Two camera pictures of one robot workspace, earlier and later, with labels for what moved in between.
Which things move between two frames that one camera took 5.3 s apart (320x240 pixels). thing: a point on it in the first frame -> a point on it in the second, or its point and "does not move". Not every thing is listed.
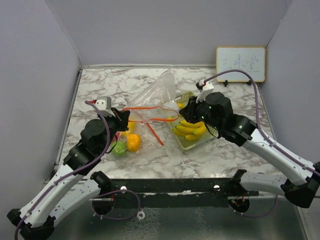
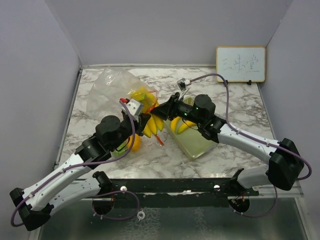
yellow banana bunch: [191, 131] -> [155, 122]
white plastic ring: [140, 215] does not move
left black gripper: [122, 118] -> [141, 124]
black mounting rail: [124, 188] does not move
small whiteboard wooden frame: [251, 59] does not move
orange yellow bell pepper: [133, 139] does not move
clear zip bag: [162, 92] -> [112, 85]
